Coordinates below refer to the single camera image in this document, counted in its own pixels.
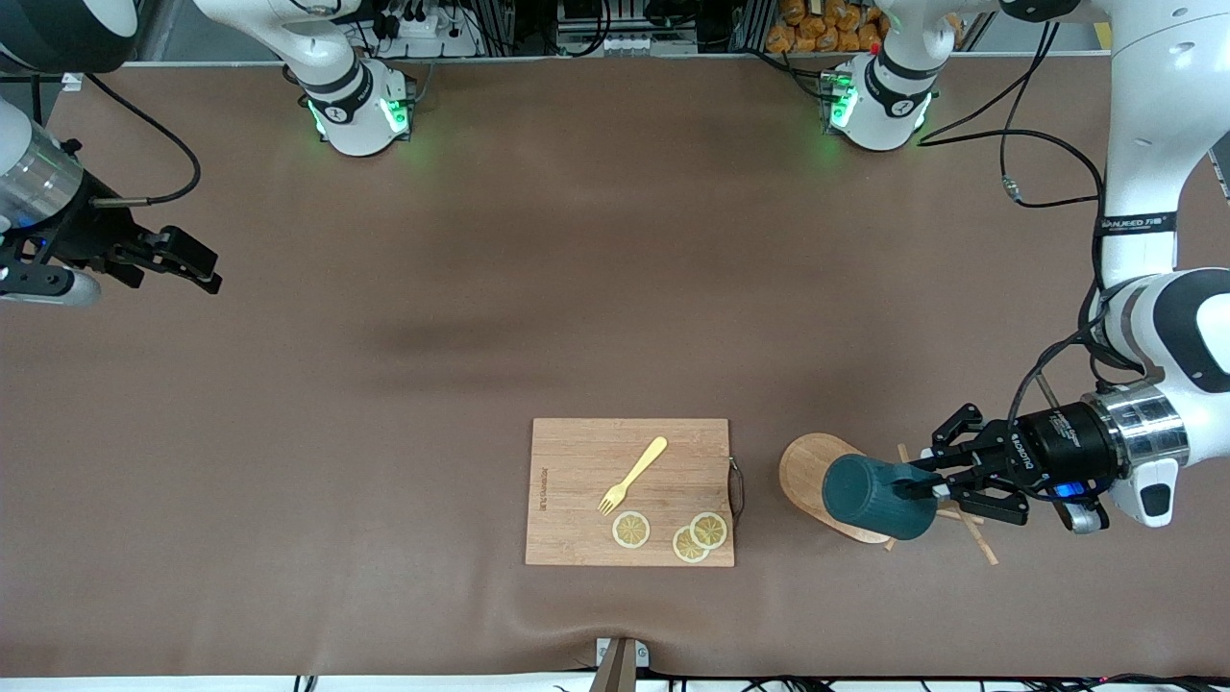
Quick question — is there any dark teal cup yellow inside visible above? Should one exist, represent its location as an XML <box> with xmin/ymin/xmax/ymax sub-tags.
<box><xmin>822</xmin><ymin>455</ymin><xmax>939</xmax><ymax>542</ymax></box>

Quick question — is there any wooden mug tree rack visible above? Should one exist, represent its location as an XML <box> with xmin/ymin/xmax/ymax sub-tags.
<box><xmin>778</xmin><ymin>432</ymin><xmax>1000</xmax><ymax>567</ymax></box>

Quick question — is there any brown table cover mat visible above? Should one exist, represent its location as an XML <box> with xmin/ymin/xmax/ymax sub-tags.
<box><xmin>0</xmin><ymin>56</ymin><xmax>1230</xmax><ymax>680</ymax></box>

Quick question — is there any white power strip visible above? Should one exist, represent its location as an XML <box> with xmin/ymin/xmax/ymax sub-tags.
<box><xmin>370</xmin><ymin>8</ymin><xmax>484</xmax><ymax>59</ymax></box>

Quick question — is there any yellow plastic fork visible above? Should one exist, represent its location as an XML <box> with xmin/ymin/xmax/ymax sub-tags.
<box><xmin>598</xmin><ymin>436</ymin><xmax>669</xmax><ymax>517</ymax></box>

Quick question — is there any pile of orange bread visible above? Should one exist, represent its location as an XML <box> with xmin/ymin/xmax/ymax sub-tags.
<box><xmin>766</xmin><ymin>0</ymin><xmax>890</xmax><ymax>54</ymax></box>

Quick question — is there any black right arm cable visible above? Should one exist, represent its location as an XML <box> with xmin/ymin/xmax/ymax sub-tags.
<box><xmin>86</xmin><ymin>72</ymin><xmax>203</xmax><ymax>206</ymax></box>

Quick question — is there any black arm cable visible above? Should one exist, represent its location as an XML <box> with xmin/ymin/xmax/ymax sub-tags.
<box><xmin>918</xmin><ymin>19</ymin><xmax>1116</xmax><ymax>462</ymax></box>
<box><xmin>86</xmin><ymin>72</ymin><xmax>203</xmax><ymax>206</ymax></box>

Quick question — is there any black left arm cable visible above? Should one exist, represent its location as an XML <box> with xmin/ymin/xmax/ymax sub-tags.
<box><xmin>918</xmin><ymin>19</ymin><xmax>1116</xmax><ymax>462</ymax></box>

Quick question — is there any bamboo cutting board metal handle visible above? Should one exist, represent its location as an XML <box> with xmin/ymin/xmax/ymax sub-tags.
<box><xmin>525</xmin><ymin>417</ymin><xmax>746</xmax><ymax>568</ymax></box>

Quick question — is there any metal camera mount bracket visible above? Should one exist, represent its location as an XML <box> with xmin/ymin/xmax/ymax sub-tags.
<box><xmin>588</xmin><ymin>636</ymin><xmax>652</xmax><ymax>692</ymax></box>

